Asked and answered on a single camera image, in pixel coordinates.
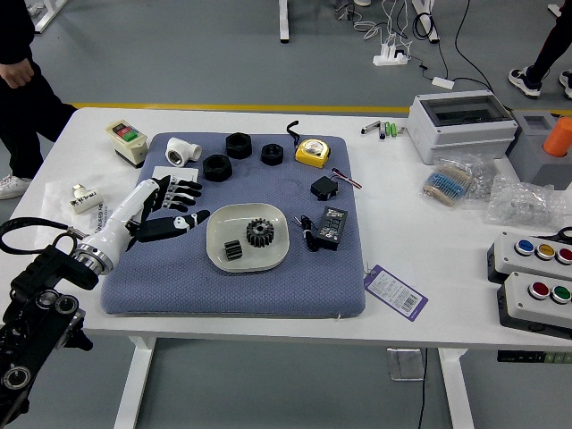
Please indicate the white power adapter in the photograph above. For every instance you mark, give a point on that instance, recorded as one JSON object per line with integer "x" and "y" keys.
{"x": 442, "y": 82}

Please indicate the white wall switch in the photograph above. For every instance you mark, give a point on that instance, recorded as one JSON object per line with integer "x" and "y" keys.
{"x": 183, "y": 173}

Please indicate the black digital display module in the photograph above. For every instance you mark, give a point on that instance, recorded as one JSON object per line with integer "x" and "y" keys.
{"x": 331, "y": 225}

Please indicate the white pipe tee fitting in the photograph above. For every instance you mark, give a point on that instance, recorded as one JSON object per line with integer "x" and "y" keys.
{"x": 179, "y": 149}

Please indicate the big black gear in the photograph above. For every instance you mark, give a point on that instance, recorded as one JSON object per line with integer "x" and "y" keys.
{"x": 260, "y": 233}

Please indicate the bag of blue resistors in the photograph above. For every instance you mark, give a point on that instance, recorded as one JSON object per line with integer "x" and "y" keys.
{"x": 447, "y": 181}

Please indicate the black table control panel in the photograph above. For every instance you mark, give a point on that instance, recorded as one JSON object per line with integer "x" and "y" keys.
{"x": 532, "y": 356}

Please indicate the clear bag of screws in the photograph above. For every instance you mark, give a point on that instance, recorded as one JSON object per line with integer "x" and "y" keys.
{"x": 482, "y": 176}

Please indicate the white square plate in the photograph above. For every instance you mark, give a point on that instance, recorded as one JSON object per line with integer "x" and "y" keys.
{"x": 268, "y": 259}

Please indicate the white slanted desk foot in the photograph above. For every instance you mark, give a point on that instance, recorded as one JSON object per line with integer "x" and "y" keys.
{"x": 49, "y": 13}

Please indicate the three-button control box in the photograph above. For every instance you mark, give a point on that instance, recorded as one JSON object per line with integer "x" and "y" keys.
{"x": 509, "y": 263}

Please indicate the two-button control box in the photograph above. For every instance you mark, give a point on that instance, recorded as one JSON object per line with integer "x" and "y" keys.
{"x": 523, "y": 306}

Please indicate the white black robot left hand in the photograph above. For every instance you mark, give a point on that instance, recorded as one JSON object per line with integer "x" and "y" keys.
{"x": 125, "y": 214}

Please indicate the white power strip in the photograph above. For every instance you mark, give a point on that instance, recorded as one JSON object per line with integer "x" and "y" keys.
{"x": 389, "y": 59}

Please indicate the black scissors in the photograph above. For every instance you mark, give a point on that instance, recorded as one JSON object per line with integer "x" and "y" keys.
{"x": 564, "y": 234}

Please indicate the small black hex nut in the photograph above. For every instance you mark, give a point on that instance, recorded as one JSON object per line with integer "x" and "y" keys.
{"x": 271, "y": 155}

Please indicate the bubble wrap bag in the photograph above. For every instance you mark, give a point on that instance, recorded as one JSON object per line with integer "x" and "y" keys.
{"x": 523, "y": 203}

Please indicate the small black gear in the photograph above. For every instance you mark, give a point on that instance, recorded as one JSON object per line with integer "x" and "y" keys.
{"x": 233, "y": 250}

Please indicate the grey foam block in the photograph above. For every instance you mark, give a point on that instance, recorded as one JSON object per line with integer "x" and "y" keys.
{"x": 536, "y": 165}

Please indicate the yellow tape measure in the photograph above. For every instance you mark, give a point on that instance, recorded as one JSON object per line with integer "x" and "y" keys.
{"x": 313, "y": 153}

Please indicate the beige red-green switch box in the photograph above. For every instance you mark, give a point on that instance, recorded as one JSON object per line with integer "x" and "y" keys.
{"x": 129, "y": 147}

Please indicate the blue-grey cushion mat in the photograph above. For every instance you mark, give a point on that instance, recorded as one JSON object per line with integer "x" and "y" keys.
{"x": 223, "y": 290}

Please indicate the orange cylinder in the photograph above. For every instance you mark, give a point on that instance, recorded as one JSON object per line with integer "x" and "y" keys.
{"x": 558, "y": 138}

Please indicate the big black hex nut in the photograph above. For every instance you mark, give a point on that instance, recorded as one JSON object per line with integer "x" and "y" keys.
{"x": 238, "y": 146}
{"x": 216, "y": 168}

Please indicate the black marker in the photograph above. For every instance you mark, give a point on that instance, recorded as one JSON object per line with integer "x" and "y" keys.
{"x": 383, "y": 131}

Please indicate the grey electrical enclosure box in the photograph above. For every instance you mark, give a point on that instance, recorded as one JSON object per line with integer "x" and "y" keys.
{"x": 465, "y": 134}

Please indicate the white upright desk leg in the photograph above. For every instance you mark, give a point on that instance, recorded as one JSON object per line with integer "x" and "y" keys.
{"x": 283, "y": 22}

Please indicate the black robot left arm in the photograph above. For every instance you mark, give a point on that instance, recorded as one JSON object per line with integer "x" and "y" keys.
{"x": 40, "y": 286}

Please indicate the white table leg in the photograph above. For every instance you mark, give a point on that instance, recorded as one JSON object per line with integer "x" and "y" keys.
{"x": 456, "y": 389}
{"x": 134, "y": 384}

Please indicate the person's left hand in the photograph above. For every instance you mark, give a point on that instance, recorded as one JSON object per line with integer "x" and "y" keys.
{"x": 15, "y": 73}

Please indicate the small white labelled block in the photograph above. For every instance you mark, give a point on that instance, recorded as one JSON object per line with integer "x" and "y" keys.
{"x": 87, "y": 201}

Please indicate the purple barcode tag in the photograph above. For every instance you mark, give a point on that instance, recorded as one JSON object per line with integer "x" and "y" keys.
{"x": 393, "y": 292}

